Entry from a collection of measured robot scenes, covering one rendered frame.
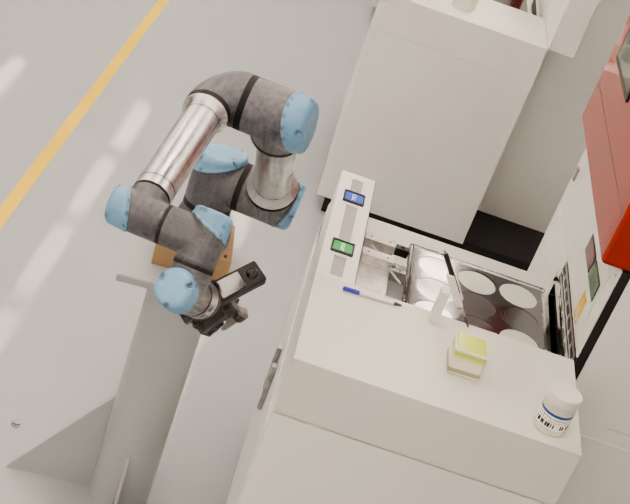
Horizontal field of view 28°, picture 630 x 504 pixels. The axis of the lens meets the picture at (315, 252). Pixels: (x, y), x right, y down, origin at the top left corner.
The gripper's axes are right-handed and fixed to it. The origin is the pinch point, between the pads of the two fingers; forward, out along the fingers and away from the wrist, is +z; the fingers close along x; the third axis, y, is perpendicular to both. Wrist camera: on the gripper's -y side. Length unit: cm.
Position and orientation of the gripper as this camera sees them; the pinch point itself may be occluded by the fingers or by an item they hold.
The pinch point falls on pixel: (241, 305)
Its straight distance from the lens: 251.4
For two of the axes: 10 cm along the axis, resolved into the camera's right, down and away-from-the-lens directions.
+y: -7.8, 6.1, 1.0
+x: 5.7, 7.7, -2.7
